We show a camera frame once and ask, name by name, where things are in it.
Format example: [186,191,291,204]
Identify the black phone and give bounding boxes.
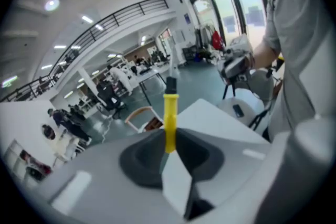
[232,104,244,117]

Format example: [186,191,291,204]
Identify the white dressing table with mirror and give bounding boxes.
[40,123,89,163]

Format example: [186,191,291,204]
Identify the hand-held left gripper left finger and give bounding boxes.
[39,129,184,224]

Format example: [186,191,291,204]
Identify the person's right forearm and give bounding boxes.
[251,40,279,69]

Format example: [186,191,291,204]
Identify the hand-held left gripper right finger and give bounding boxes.
[174,128,275,224]

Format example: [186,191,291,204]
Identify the yellow handled screwdriver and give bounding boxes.
[162,55,180,153]

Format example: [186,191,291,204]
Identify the wooden chair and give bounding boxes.
[124,106,161,132]

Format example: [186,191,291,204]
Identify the black office chair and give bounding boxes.
[96,81,127,120]

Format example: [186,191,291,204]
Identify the clothes rack with garments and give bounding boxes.
[194,19,226,61]

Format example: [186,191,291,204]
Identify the white shelf cabinet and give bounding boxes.
[3,138,32,184]

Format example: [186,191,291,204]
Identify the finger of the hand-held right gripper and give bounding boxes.
[218,58,249,79]

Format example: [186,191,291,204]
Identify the black mezzanine railing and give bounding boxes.
[0,0,169,103]

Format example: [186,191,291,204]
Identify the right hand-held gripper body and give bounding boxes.
[225,33,255,86]

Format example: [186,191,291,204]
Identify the white table black legs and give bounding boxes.
[136,65,175,99]

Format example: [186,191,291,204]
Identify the grey chair black legs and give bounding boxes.
[217,70,275,129]

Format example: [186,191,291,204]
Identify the person in grey shirt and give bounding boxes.
[262,0,336,140]

